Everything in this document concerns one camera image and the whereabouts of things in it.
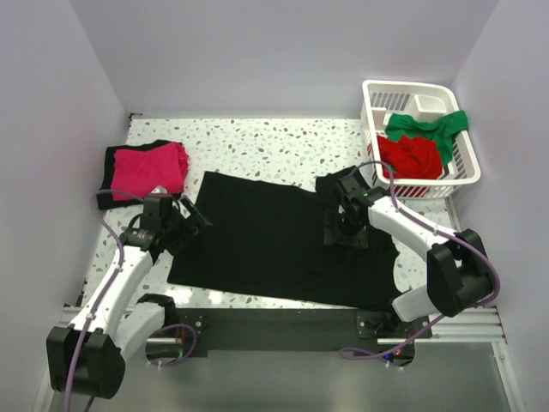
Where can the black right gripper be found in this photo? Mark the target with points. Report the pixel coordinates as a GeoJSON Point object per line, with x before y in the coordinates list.
{"type": "Point", "coordinates": [332, 218]}

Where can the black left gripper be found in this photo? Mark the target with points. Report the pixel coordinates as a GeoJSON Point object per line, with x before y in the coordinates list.
{"type": "Point", "coordinates": [179, 244]}

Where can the black t shirt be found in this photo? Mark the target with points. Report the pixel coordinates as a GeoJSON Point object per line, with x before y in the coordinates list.
{"type": "Point", "coordinates": [111, 199]}
{"type": "Point", "coordinates": [267, 239]}

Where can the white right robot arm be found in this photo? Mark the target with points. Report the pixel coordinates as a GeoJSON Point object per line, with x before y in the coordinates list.
{"type": "Point", "coordinates": [458, 273]}

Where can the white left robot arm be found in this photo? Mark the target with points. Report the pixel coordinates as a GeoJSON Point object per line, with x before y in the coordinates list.
{"type": "Point", "coordinates": [89, 355]}

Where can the folded pink t shirt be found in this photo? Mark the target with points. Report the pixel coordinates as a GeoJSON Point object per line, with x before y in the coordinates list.
{"type": "Point", "coordinates": [140, 172]}

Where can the folded black t shirt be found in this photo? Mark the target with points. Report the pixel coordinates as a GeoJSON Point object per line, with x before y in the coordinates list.
{"type": "Point", "coordinates": [111, 199]}

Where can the red t shirt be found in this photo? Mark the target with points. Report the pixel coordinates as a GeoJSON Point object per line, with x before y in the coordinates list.
{"type": "Point", "coordinates": [411, 158]}

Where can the green t shirt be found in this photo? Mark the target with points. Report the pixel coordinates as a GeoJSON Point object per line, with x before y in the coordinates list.
{"type": "Point", "coordinates": [442, 132]}

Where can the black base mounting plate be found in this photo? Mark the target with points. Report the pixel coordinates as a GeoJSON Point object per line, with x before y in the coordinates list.
{"type": "Point", "coordinates": [354, 332]}

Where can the white plastic laundry basket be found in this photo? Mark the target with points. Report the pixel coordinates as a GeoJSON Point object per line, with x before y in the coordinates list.
{"type": "Point", "coordinates": [424, 102]}

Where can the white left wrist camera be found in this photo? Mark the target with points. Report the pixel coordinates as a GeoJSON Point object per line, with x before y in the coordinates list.
{"type": "Point", "coordinates": [159, 190]}

